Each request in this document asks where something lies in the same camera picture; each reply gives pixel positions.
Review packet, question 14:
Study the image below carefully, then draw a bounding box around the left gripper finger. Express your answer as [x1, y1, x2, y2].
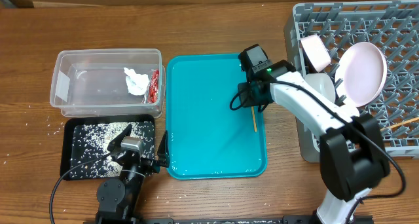
[107, 124, 132, 151]
[157, 130, 170, 168]

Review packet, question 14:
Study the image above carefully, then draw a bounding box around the wooden chopstick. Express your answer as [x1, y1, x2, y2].
[381, 117, 419, 131]
[251, 106, 257, 132]

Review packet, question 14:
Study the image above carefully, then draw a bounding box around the white tissue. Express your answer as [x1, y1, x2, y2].
[124, 67, 150, 96]

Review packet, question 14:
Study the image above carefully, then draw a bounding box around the red snack wrapper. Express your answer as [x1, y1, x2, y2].
[143, 70, 160, 103]

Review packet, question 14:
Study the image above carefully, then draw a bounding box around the grey metal bowl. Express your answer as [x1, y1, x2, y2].
[305, 73, 336, 103]

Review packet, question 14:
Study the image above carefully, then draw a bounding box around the large white round plate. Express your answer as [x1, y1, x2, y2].
[335, 42, 387, 107]

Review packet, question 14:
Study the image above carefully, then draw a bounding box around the white cup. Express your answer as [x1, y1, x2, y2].
[340, 104, 359, 117]

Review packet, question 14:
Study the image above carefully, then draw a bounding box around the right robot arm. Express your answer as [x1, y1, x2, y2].
[236, 60, 392, 223]

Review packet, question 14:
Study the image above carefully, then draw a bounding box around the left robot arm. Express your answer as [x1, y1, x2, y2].
[95, 124, 170, 223]

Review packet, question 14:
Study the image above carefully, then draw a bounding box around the black food waste tray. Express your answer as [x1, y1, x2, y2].
[60, 115, 155, 176]

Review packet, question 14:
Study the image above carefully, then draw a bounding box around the clear plastic waste bin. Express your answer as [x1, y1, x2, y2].
[50, 48, 165, 117]

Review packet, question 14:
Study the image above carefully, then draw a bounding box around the grey dishwasher rack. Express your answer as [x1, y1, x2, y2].
[284, 0, 418, 158]

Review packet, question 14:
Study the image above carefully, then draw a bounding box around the teal plastic serving tray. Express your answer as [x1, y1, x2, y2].
[166, 53, 268, 180]

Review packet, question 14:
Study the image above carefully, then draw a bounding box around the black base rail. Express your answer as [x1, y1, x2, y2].
[83, 214, 374, 224]

